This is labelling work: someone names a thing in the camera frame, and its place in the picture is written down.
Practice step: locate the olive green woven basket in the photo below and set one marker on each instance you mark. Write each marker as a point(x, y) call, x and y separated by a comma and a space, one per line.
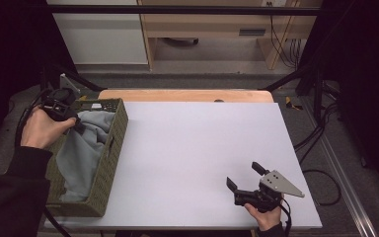
point(112, 164)

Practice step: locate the person's left hand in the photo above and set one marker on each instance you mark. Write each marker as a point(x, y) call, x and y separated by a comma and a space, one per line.
point(41, 130)

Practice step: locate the person's right hand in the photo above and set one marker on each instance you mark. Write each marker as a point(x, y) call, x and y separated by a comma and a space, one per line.
point(267, 219)

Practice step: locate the wooden desk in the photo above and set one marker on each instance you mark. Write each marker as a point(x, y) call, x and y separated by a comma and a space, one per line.
point(207, 26)

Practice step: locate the aluminium floor rail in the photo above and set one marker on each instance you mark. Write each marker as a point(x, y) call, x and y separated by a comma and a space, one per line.
point(342, 184)

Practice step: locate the yellow and black tool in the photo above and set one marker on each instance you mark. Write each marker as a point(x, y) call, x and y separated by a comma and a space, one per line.
point(291, 103)

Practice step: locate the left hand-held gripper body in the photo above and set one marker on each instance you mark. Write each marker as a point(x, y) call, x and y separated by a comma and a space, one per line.
point(60, 107)

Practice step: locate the white cabinet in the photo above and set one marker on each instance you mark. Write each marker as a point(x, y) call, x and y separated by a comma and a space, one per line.
point(100, 36)

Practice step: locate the black horizontal frame bar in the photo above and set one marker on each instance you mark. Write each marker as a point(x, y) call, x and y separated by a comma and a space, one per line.
point(184, 10)

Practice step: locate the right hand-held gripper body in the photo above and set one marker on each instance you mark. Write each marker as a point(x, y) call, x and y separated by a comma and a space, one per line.
point(265, 197)

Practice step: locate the black curtain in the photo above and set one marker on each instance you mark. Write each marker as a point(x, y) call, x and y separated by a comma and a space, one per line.
point(365, 82)
point(10, 49)

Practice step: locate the grey cloth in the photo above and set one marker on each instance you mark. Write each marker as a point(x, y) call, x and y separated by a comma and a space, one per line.
point(79, 154)

